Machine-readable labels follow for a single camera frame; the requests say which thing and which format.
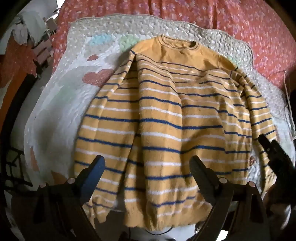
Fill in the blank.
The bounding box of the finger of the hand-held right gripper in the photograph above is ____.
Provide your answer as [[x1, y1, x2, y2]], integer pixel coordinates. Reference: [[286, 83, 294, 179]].
[[258, 134, 279, 164], [271, 139, 296, 168]]

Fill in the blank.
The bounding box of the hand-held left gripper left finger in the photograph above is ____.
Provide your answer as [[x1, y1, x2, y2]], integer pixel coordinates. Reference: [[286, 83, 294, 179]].
[[32, 156, 106, 241]]

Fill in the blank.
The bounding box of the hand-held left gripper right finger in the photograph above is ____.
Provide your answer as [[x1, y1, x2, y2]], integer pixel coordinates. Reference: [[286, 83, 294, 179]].
[[189, 156, 266, 241]]

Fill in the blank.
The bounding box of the yellow striped sweater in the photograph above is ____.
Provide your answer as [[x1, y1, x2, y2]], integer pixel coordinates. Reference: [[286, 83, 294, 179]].
[[73, 34, 278, 232]]

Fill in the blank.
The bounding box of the white quilted heart mat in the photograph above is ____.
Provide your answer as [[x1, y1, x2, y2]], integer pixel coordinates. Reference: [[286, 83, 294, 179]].
[[23, 14, 296, 241]]

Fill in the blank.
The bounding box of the red floral bedsheet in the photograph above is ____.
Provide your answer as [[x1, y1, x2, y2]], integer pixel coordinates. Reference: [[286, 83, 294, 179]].
[[52, 0, 296, 90]]

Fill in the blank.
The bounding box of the wooden rack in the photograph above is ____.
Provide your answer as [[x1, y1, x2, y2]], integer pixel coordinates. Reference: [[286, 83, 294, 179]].
[[32, 35, 56, 73]]

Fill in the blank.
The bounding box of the pile of white cloths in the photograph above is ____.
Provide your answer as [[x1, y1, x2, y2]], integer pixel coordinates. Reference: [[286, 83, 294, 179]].
[[10, 0, 58, 45]]

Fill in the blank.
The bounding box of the white cord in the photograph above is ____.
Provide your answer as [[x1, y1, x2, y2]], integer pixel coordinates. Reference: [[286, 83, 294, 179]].
[[283, 71, 296, 139]]

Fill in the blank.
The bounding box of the black cable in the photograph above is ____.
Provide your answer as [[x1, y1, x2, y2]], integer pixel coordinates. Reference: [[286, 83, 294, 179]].
[[125, 226, 173, 236]]

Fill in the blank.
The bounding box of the dark metal frame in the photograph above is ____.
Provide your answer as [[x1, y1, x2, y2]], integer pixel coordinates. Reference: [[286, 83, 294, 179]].
[[0, 148, 33, 189]]

